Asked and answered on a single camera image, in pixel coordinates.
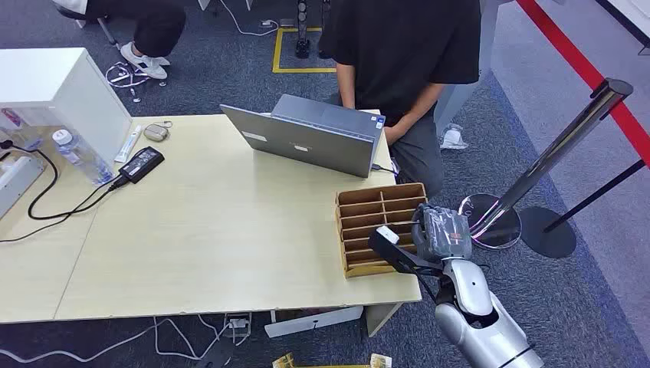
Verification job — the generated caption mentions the person's left hand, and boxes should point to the person's left hand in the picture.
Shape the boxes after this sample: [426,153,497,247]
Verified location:
[383,123,408,146]

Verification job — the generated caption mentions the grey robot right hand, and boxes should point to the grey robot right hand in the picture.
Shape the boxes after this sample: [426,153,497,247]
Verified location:
[410,202,474,263]

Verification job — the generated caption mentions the brown cardboard card organizer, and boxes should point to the brown cardboard card organizer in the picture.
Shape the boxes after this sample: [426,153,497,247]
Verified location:
[335,182,431,279]

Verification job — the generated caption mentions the standing person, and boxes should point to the standing person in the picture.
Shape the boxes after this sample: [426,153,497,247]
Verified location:
[318,0,482,200]

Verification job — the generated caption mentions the seated person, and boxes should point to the seated person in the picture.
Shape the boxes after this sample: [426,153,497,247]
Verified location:
[51,0,188,81]

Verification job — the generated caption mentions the crumpled white paper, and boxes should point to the crumpled white paper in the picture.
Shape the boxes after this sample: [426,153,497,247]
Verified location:
[438,123,470,152]

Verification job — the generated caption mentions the grey laptop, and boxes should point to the grey laptop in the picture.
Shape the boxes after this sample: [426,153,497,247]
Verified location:
[219,94,387,179]

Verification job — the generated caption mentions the beige table leg panel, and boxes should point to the beige table leg panel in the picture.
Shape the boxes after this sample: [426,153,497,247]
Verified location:
[363,302,404,339]

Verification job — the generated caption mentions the white desk panel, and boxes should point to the white desk panel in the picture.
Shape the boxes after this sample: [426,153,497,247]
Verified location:
[434,0,515,137]

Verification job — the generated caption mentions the yellow floor tape square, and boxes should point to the yellow floor tape square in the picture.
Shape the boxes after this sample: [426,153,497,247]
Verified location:
[271,26,338,74]

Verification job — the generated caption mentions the white board under table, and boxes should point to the white board under table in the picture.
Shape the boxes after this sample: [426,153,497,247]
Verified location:
[264,305,365,340]

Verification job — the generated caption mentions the red barrier belt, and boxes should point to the red barrier belt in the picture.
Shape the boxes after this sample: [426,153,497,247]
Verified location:
[515,0,650,169]

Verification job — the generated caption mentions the white power strip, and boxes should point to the white power strip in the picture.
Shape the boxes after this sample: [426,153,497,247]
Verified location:
[223,312,253,340]

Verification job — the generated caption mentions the grey earbuds case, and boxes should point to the grey earbuds case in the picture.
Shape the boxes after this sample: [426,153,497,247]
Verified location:
[143,120,174,143]

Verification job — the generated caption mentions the black power adapter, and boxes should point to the black power adapter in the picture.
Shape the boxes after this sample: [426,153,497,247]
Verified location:
[118,146,166,185]

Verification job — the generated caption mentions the white tube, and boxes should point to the white tube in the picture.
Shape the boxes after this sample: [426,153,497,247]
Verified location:
[113,124,143,165]

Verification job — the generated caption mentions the chrome chair base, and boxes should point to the chrome chair base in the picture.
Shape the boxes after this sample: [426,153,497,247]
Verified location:
[96,18,169,104]

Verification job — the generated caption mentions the clear plastic water bottle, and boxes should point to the clear plastic water bottle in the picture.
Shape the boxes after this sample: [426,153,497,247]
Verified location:
[51,129,116,187]

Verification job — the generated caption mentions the white cabinet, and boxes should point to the white cabinet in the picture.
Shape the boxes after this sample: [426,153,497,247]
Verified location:
[0,48,133,168]

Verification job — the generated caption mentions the white box device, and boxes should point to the white box device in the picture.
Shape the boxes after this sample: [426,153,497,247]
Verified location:
[0,154,46,220]

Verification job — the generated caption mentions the black stanchion post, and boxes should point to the black stanchion post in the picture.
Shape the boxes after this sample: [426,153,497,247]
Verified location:
[518,159,648,260]

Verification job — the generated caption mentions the chrome stanchion post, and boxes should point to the chrome stanchion post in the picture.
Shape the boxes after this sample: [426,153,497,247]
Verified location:
[458,77,635,251]

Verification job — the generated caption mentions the white floor cable with plug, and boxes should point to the white floor cable with plug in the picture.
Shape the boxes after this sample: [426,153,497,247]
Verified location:
[218,0,281,38]

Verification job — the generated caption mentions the white floor cables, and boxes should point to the white floor cables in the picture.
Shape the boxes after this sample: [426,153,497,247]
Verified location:
[0,314,232,365]

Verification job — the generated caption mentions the thin black cable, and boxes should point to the thin black cable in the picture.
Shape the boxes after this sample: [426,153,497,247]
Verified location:
[0,183,123,245]

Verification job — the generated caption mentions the black adapter cable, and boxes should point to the black adapter cable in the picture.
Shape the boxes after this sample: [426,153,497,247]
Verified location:
[0,140,129,222]

